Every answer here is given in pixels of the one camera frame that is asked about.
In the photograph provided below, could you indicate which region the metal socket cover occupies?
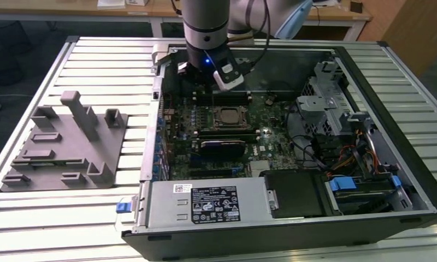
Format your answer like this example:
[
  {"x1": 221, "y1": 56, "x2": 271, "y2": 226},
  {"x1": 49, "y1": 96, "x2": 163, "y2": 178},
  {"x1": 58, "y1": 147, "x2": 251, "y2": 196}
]
[{"x1": 211, "y1": 106, "x2": 249, "y2": 128}]

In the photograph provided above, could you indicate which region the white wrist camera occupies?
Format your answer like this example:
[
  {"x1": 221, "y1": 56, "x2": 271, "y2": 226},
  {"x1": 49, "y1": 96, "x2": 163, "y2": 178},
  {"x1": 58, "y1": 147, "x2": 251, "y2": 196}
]
[{"x1": 211, "y1": 63, "x2": 245, "y2": 91}]

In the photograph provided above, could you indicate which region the black graphics card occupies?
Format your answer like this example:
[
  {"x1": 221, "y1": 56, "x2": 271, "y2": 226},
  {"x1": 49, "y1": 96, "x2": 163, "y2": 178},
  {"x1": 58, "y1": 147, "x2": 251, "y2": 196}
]
[{"x1": 197, "y1": 139, "x2": 246, "y2": 159}]

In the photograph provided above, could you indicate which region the black RAM slot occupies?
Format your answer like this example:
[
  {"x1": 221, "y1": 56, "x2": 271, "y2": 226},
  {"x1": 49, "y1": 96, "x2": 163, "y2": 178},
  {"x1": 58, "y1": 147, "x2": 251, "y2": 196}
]
[
  {"x1": 191, "y1": 97, "x2": 251, "y2": 102},
  {"x1": 191, "y1": 91, "x2": 251, "y2": 96},
  {"x1": 191, "y1": 94, "x2": 251, "y2": 99}
]

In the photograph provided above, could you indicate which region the blue case latch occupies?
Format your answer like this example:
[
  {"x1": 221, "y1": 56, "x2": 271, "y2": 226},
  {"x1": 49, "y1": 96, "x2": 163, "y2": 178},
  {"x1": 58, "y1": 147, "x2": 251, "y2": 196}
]
[{"x1": 114, "y1": 200, "x2": 133, "y2": 215}]

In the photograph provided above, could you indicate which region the hard disk in blue carrier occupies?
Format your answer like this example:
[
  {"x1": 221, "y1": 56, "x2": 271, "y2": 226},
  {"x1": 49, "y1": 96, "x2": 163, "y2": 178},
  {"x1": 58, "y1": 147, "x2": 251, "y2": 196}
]
[{"x1": 325, "y1": 176, "x2": 403, "y2": 216}]

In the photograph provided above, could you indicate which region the silver CPU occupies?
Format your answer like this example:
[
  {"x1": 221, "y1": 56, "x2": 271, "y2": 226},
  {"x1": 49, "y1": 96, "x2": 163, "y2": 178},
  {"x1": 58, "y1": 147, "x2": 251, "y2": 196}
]
[{"x1": 218, "y1": 108, "x2": 243, "y2": 125}]

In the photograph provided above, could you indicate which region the white paper stack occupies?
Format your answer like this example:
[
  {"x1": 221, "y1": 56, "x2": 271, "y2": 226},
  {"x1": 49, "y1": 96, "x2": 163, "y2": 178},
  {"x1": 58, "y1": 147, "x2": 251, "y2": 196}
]
[{"x1": 95, "y1": 0, "x2": 126, "y2": 8}]

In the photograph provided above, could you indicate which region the wooden desk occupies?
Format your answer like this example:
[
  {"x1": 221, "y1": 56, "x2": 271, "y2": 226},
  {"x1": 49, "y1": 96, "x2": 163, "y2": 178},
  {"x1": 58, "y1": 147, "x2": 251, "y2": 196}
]
[{"x1": 0, "y1": 0, "x2": 373, "y2": 38}]

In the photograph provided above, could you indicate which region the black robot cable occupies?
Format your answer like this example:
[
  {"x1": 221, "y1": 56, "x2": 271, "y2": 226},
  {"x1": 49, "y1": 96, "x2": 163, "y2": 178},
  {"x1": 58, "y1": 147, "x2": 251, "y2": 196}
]
[{"x1": 239, "y1": 0, "x2": 273, "y2": 76}]

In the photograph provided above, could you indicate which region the thin wire locking lever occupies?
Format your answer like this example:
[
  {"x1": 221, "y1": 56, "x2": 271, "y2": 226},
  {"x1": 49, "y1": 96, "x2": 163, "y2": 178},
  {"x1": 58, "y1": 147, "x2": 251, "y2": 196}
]
[{"x1": 217, "y1": 122, "x2": 251, "y2": 129}]

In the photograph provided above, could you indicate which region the silver drive cage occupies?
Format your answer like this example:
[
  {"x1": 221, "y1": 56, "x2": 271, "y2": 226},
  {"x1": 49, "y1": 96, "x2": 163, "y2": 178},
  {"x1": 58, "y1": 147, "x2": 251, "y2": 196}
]
[{"x1": 294, "y1": 61, "x2": 355, "y2": 139}]

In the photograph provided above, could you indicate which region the silver power supply unit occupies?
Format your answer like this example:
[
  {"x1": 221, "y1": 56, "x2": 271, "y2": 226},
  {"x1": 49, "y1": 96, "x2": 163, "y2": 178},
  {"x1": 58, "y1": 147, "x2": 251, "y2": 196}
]
[{"x1": 143, "y1": 178, "x2": 269, "y2": 229}]

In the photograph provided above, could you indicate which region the black PC case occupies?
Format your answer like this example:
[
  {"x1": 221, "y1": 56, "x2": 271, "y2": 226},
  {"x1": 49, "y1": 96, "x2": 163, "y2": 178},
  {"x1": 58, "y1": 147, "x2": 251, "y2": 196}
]
[{"x1": 114, "y1": 40, "x2": 437, "y2": 262}]

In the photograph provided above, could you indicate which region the coloured wire bundle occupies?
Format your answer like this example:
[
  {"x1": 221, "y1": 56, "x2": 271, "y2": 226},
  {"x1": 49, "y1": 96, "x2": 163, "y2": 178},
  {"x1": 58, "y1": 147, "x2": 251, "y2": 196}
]
[{"x1": 325, "y1": 144, "x2": 382, "y2": 176}]

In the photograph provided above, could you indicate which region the silver chipset heat sink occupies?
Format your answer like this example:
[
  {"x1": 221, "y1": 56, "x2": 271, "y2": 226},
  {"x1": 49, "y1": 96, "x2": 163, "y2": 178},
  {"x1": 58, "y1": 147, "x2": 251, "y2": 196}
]
[{"x1": 247, "y1": 160, "x2": 270, "y2": 175}]

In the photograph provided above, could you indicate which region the green motherboard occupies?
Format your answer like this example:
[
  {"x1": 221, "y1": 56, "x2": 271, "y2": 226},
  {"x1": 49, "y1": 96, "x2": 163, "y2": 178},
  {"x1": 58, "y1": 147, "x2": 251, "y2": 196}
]
[{"x1": 158, "y1": 91, "x2": 315, "y2": 183}]

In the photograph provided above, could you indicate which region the grey parts rack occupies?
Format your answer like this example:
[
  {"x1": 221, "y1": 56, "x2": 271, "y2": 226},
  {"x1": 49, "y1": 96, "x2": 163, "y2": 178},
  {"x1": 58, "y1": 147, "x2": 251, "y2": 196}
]
[{"x1": 0, "y1": 91, "x2": 130, "y2": 193}]

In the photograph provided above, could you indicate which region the wooden cabinet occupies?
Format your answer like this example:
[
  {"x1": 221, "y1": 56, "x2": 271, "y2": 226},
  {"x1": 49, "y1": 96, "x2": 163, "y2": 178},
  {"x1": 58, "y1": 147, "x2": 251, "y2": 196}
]
[{"x1": 358, "y1": 0, "x2": 437, "y2": 79}]

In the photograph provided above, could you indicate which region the black expansion slot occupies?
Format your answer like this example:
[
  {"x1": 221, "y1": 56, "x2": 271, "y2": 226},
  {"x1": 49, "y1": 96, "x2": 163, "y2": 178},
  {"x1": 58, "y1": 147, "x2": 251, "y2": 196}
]
[{"x1": 186, "y1": 169, "x2": 234, "y2": 178}]

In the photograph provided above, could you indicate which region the CPU socket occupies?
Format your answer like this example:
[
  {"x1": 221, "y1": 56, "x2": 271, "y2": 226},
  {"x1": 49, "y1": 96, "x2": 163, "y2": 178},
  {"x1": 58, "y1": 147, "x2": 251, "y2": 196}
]
[{"x1": 209, "y1": 105, "x2": 251, "y2": 129}]

